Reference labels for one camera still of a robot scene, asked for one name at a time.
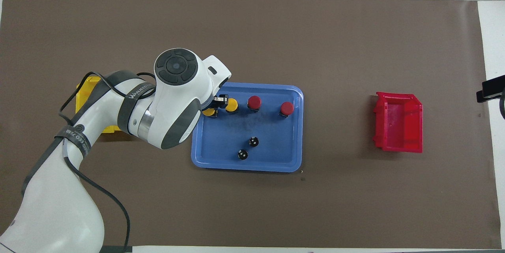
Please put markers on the brown table mat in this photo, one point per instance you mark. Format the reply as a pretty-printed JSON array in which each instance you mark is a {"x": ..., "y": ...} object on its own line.
[{"x": 355, "y": 205}]

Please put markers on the blue plastic tray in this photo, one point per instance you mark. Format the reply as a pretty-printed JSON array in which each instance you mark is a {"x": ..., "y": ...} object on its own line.
[{"x": 272, "y": 154}]

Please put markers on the yellow push button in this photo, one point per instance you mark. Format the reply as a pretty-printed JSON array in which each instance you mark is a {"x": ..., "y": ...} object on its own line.
[
  {"x": 232, "y": 105},
  {"x": 210, "y": 112}
]

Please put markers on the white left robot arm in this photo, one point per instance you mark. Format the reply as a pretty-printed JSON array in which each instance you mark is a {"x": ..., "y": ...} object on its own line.
[{"x": 47, "y": 205}]

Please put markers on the yellow plastic bin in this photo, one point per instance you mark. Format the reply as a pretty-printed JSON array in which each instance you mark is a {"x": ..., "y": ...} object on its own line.
[{"x": 83, "y": 99}]

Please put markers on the red push button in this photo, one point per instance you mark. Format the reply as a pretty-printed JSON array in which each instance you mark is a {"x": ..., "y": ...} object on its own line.
[
  {"x": 254, "y": 102},
  {"x": 287, "y": 108}
]

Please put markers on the black cylinder component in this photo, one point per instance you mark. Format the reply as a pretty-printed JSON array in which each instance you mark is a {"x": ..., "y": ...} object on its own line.
[
  {"x": 253, "y": 141},
  {"x": 243, "y": 154}
]

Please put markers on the red plastic bin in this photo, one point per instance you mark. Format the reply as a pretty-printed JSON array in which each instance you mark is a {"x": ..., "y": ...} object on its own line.
[{"x": 398, "y": 122}]

